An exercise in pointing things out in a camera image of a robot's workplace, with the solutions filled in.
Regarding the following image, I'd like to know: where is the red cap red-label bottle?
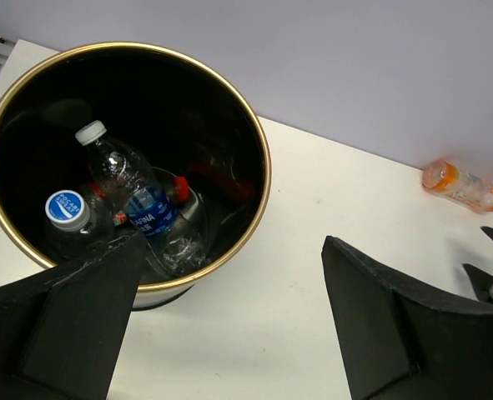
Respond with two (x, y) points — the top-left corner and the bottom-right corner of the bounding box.
(153, 167), (254, 210)

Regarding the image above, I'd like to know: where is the long clear plastic bottle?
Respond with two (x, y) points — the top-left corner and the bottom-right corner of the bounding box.
(44, 183), (117, 261)

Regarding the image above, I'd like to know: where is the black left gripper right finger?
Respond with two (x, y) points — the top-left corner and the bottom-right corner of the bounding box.
(322, 237), (493, 399)

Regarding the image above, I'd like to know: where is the black bin with gold rim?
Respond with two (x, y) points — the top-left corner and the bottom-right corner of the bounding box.
(0, 42), (271, 310)

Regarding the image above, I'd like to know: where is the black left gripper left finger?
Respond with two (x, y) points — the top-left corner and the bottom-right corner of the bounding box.
(0, 233), (146, 399)

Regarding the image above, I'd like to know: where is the orange label plastic bottle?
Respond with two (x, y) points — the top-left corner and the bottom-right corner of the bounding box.
(421, 160), (493, 214)

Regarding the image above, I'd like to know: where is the crushed clear blue-label bottle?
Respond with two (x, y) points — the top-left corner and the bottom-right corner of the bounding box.
(75, 120), (206, 278)

